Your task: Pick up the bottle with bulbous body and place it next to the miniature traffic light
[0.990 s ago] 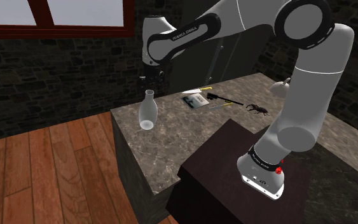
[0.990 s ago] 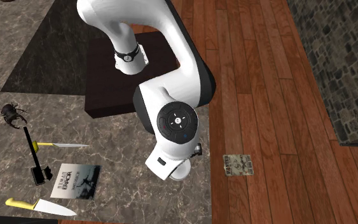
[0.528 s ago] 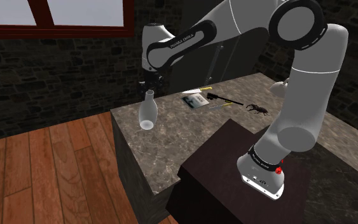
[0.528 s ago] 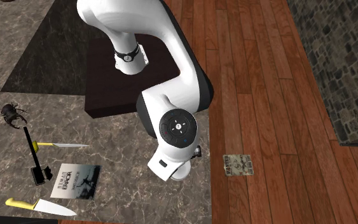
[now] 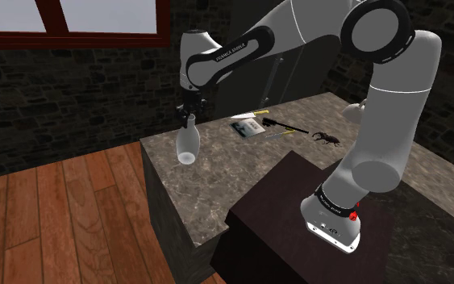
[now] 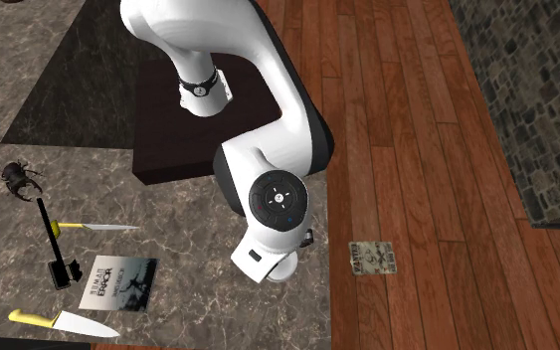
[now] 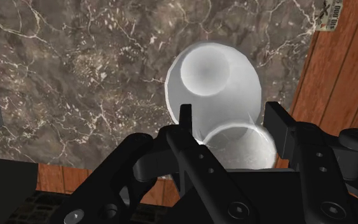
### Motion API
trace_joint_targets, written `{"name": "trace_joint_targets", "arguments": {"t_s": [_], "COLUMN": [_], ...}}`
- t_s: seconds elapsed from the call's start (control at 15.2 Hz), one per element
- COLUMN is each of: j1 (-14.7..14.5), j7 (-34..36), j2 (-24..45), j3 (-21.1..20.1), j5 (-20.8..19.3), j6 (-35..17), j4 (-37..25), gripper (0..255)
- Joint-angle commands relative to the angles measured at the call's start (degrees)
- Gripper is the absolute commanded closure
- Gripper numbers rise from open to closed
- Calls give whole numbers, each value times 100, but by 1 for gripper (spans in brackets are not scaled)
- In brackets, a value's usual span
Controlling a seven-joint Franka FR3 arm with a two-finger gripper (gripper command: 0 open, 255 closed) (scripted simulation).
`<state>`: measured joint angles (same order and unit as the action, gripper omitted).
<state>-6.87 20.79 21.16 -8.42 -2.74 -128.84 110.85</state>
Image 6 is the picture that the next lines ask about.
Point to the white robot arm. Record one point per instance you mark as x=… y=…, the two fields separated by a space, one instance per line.
x=279 y=131

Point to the dark maroon robot stand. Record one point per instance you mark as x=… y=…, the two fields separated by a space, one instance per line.
x=173 y=145

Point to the black beetle figure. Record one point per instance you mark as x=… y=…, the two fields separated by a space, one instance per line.
x=16 y=178

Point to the grey book with dark figure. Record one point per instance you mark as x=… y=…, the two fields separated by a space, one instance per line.
x=114 y=286

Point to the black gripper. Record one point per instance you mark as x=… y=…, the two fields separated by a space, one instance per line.
x=307 y=237

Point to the beige printed poster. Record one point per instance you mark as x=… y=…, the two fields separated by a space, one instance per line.
x=372 y=258

